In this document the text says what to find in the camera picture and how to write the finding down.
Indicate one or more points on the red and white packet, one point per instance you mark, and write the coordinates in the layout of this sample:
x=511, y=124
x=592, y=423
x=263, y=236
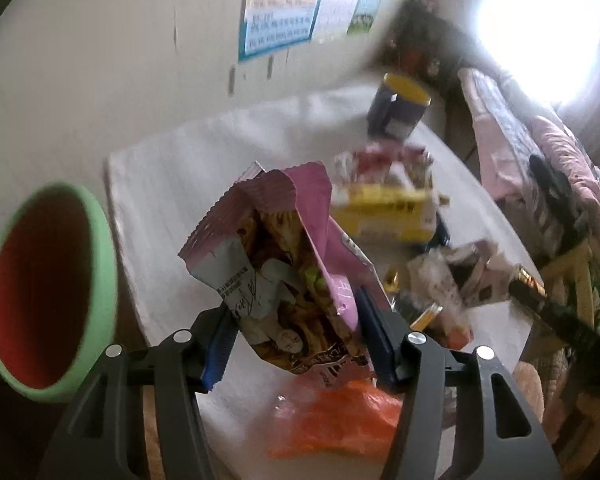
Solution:
x=380, y=160

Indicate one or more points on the pink quilted blanket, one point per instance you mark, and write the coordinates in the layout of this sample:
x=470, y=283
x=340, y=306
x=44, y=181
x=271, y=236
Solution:
x=510, y=135

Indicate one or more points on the green bin with red inside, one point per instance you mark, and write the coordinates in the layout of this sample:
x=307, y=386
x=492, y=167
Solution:
x=45, y=285

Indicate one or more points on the dark shelf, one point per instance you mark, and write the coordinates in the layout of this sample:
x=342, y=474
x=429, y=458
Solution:
x=425, y=40

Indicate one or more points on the black and gold cigarette box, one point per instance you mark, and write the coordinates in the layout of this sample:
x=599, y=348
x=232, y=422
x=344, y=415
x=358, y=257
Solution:
x=555, y=312

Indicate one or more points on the orange plastic bag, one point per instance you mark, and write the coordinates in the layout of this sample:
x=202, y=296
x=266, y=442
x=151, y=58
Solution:
x=330, y=420

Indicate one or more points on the blue wall poster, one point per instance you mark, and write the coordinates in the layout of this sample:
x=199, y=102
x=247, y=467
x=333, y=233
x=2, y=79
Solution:
x=275, y=5

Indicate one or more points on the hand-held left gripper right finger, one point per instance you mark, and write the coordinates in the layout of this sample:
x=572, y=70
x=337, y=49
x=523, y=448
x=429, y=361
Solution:
x=375, y=330

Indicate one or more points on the yellow box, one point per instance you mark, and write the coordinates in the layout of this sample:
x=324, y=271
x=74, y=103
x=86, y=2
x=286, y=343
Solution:
x=385, y=210

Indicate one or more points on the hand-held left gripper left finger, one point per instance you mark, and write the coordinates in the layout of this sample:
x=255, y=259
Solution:
x=220, y=350

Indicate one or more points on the pink and white carton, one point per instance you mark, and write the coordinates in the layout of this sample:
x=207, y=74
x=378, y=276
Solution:
x=490, y=275

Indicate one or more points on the white table cloth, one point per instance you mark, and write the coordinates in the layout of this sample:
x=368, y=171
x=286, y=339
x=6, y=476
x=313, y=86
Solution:
x=180, y=170

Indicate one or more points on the paper wrapper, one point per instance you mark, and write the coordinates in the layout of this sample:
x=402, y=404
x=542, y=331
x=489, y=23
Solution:
x=440, y=280

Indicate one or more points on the pink snack bag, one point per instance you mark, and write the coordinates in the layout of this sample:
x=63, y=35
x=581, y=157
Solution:
x=280, y=260

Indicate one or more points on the black item on blanket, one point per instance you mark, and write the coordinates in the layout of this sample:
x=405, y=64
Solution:
x=550, y=180

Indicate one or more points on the dark jar with yellow lid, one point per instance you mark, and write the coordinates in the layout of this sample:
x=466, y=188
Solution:
x=395, y=110

